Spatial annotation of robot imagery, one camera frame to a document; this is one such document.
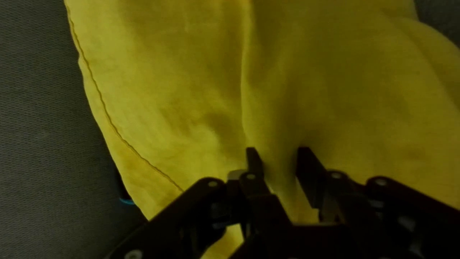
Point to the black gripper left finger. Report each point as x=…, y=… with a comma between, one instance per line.
x=210, y=206

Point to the yellow pillow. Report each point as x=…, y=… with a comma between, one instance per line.
x=287, y=87

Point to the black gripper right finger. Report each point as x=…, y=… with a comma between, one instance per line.
x=335, y=192

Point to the navy bolster with blue piping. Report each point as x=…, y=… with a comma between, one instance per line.
x=126, y=199

